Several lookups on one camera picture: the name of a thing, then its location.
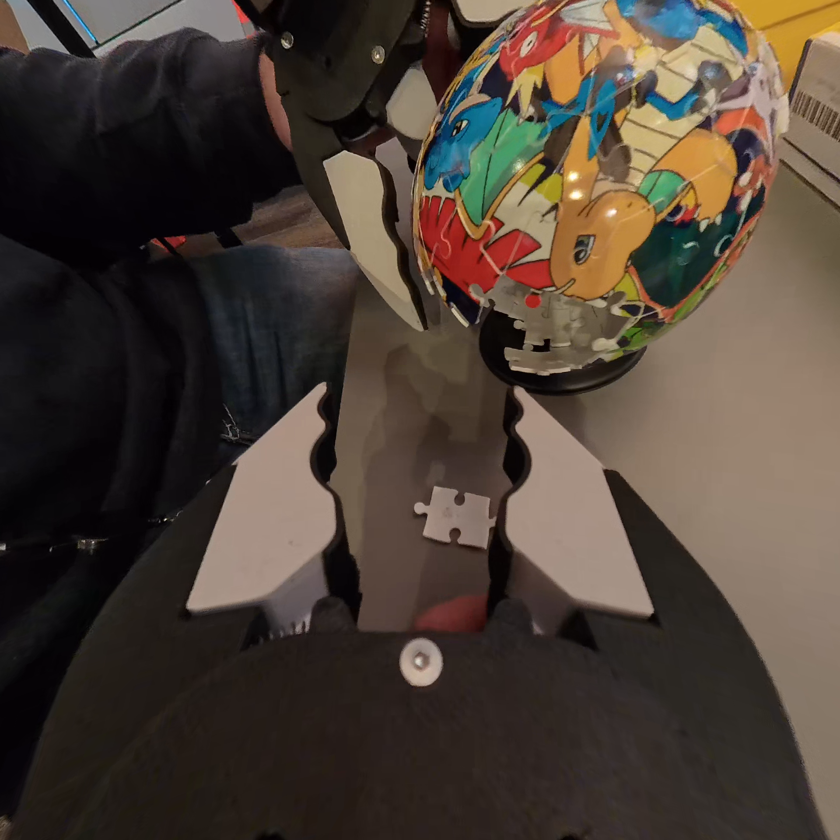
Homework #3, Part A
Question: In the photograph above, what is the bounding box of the person's left hand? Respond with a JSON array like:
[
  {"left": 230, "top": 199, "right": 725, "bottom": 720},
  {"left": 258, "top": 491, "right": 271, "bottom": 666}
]
[{"left": 258, "top": 49, "right": 294, "bottom": 151}]

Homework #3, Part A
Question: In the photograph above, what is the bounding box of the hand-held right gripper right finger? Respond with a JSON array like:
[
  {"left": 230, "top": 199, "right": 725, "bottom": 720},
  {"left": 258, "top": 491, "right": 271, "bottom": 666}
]
[{"left": 486, "top": 386, "right": 656, "bottom": 634}]

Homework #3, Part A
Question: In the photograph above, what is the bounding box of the blue puzzle box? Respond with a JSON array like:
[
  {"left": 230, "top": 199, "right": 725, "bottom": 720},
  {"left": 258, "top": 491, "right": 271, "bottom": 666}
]
[{"left": 781, "top": 36, "right": 840, "bottom": 211}]

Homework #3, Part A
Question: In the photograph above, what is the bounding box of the black round ball stand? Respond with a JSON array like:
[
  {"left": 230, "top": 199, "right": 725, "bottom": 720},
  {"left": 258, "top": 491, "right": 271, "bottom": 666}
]
[{"left": 478, "top": 308, "right": 647, "bottom": 396}]

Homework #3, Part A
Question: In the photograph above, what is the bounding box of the colourful cartoon puzzle ball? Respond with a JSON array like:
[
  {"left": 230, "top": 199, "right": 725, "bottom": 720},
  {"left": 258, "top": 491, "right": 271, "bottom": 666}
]
[{"left": 412, "top": 0, "right": 790, "bottom": 375}]

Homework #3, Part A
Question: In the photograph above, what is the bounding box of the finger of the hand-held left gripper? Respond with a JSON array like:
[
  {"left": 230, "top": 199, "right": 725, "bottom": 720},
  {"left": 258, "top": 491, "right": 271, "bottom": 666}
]
[
  {"left": 386, "top": 62, "right": 439, "bottom": 142},
  {"left": 323, "top": 150, "right": 431, "bottom": 332}
]

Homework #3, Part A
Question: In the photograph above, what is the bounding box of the yellow plastic bin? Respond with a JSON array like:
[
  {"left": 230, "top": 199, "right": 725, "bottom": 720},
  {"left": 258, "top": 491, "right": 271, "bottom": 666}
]
[{"left": 755, "top": 0, "right": 840, "bottom": 70}]

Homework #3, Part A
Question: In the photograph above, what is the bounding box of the person's left forearm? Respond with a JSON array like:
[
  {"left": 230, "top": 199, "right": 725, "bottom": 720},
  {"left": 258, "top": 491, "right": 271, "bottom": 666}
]
[{"left": 0, "top": 28, "right": 293, "bottom": 263}]

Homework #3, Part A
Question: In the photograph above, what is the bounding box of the single white puzzle piece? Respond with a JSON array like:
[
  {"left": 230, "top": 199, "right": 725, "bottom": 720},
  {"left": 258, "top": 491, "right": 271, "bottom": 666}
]
[{"left": 413, "top": 486, "right": 497, "bottom": 550}]

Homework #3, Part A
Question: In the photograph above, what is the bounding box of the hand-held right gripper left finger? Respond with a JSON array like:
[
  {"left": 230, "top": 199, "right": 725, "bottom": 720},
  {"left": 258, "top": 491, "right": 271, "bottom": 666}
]
[{"left": 185, "top": 382, "right": 362, "bottom": 641}]

